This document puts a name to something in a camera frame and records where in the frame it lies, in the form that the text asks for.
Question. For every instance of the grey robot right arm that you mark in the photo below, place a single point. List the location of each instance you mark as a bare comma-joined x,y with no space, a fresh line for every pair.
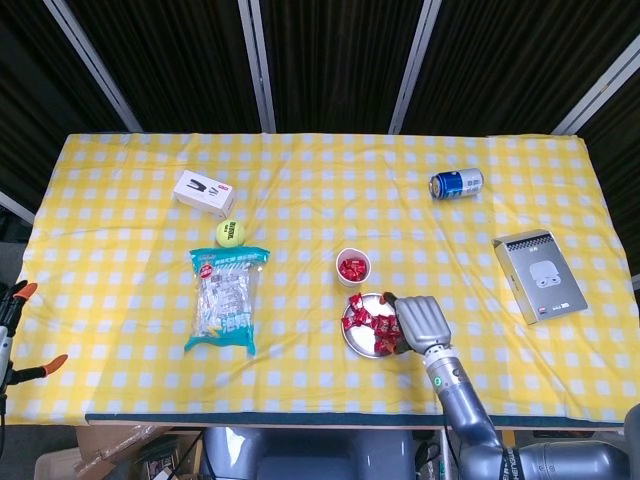
460,400

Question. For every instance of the silver metal plate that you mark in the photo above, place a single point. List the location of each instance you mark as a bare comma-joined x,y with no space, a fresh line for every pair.
360,342

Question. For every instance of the white stapler box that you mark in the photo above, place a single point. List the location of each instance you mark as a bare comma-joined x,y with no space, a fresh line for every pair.
202,192

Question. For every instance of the grey earbuds box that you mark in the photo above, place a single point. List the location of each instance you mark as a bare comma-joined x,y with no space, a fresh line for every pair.
542,280

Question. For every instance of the teal clear snack bag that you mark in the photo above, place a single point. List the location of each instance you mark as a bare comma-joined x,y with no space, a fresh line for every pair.
225,300

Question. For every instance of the yellow tennis ball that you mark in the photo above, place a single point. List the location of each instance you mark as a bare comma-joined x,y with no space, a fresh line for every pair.
230,233

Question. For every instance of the robot right hand orange fingertips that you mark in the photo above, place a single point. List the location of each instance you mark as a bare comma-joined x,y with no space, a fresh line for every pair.
422,322

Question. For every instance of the blue silver drink can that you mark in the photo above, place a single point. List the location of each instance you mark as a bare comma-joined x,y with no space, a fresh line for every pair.
460,184

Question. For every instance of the brown cardboard sheet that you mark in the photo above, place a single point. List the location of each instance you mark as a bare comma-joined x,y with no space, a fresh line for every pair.
115,445

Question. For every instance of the dark pleated backdrop curtain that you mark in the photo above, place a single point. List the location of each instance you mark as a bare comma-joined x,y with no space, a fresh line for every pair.
340,60

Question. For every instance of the grey robot torso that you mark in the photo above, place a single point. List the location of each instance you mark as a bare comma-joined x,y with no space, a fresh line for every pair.
310,455

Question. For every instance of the beige cardboard box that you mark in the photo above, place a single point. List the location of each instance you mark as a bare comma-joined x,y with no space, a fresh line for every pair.
52,467

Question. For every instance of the yellow white checked tablecloth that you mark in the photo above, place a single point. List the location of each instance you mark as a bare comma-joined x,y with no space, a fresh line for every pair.
300,175

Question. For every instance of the white paper cup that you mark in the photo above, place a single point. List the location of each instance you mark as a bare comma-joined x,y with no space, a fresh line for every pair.
352,282

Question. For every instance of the white metal frame post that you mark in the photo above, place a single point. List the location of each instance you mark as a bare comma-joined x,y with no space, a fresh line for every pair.
415,65
600,95
258,65
17,209
95,65

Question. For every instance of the robot left hand orange fingertips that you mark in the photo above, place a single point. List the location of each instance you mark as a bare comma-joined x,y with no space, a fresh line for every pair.
6,350

